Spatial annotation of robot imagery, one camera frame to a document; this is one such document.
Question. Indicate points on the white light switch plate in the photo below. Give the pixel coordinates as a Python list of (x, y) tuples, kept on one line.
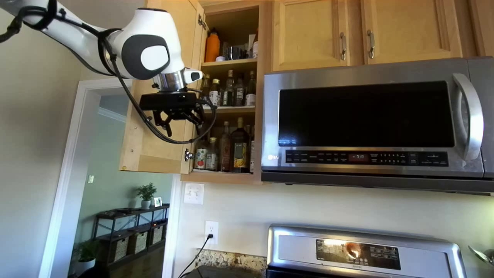
[(194, 193)]

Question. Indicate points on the upper cabinet doors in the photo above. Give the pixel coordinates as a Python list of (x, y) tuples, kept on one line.
[(343, 32)]

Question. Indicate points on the stainless steel stove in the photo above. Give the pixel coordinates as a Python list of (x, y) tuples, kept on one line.
[(336, 251)]

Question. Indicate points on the black shelf unit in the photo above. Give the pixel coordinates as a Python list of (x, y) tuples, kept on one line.
[(124, 233)]

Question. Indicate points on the dark olive oil bottle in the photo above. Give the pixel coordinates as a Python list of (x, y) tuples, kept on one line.
[(242, 146)]

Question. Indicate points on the silver cabinet door handle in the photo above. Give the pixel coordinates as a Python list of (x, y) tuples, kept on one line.
[(187, 154)]

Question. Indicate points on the orange bottle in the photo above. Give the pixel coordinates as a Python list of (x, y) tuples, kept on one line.
[(212, 44)]

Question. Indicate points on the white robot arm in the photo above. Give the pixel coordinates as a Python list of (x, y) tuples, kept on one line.
[(146, 48)]

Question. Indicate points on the green potted plant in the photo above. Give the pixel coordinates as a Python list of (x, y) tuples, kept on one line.
[(146, 193)]

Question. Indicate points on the stainless steel microwave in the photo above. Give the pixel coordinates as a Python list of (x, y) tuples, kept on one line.
[(416, 125)]

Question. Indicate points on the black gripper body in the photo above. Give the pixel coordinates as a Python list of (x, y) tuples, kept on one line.
[(172, 106)]

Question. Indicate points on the white wall outlet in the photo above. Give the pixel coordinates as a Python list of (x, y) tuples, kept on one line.
[(212, 231)]

